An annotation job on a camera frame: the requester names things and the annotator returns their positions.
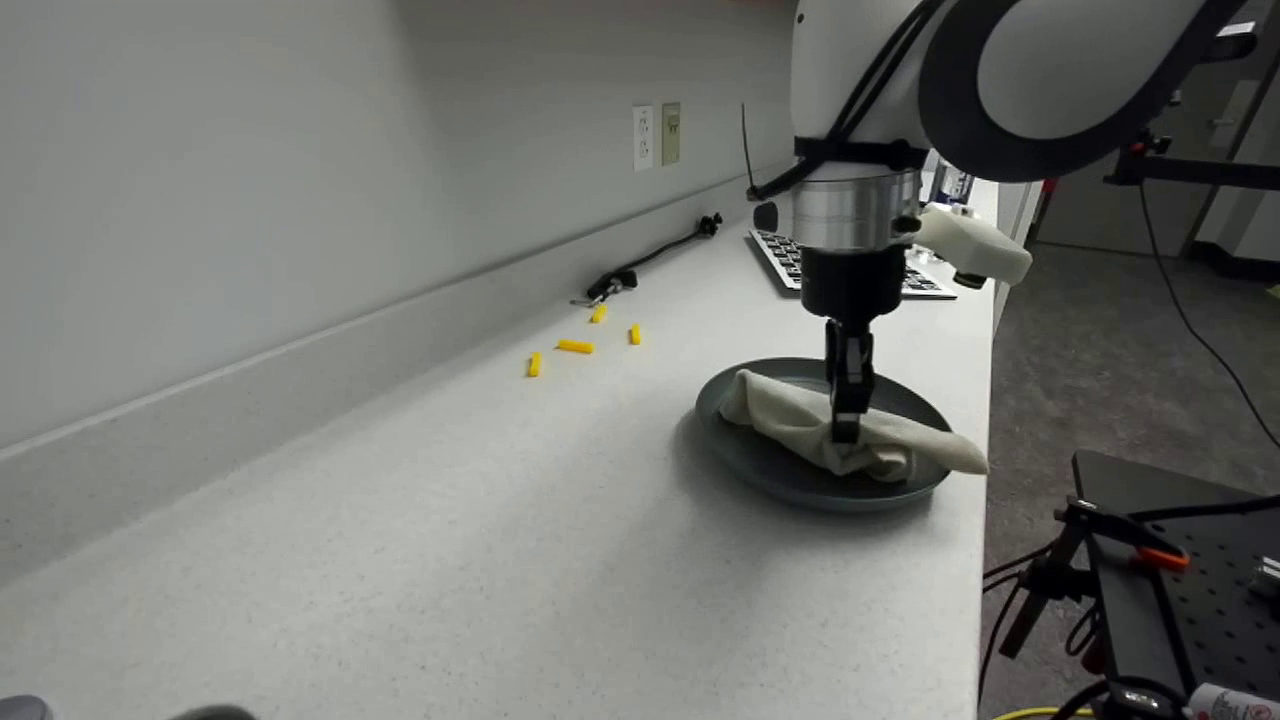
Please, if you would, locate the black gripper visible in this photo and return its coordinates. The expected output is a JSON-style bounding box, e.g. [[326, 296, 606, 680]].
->
[[796, 243, 910, 451]]

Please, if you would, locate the beige cleaning cloth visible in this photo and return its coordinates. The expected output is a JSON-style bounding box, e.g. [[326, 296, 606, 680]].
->
[[714, 368, 993, 486]]

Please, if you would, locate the dark green round plate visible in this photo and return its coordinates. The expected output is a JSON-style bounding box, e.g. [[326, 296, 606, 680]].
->
[[692, 352, 958, 520]]

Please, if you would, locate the black perforated breadboard plate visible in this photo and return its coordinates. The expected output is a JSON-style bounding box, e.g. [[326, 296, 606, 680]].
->
[[1068, 449, 1280, 706]]

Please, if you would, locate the computer keyboard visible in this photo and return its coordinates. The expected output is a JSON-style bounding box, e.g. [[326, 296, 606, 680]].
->
[[745, 221, 958, 303]]

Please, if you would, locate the black round base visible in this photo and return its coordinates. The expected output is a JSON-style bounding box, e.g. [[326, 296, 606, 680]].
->
[[1049, 678, 1190, 720]]

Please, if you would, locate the white cylindrical object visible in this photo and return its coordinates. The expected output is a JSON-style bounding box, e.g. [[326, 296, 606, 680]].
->
[[1181, 680, 1280, 720]]

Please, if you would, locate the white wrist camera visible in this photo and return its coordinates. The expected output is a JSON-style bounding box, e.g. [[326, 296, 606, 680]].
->
[[910, 199, 1039, 293]]

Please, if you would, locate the black power cable with plug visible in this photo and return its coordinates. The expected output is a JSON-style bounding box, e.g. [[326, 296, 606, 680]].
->
[[578, 209, 729, 303]]

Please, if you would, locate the beige wall outlet plate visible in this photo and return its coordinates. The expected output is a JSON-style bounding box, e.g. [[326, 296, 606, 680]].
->
[[654, 99, 687, 168]]

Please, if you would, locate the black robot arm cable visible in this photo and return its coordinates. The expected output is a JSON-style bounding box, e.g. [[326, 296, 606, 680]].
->
[[741, 0, 944, 204]]

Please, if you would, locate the white wall outlet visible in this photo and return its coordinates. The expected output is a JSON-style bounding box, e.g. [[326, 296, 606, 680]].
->
[[627, 103, 660, 178]]

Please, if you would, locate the black clamp with orange handle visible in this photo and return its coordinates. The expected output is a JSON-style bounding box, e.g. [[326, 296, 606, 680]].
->
[[980, 493, 1194, 663]]

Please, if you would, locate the thin black hanging cable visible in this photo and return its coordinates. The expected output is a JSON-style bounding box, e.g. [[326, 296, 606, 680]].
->
[[1132, 178, 1280, 457]]

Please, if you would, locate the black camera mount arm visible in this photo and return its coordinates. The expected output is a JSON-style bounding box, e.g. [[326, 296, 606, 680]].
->
[[1101, 132, 1280, 192]]

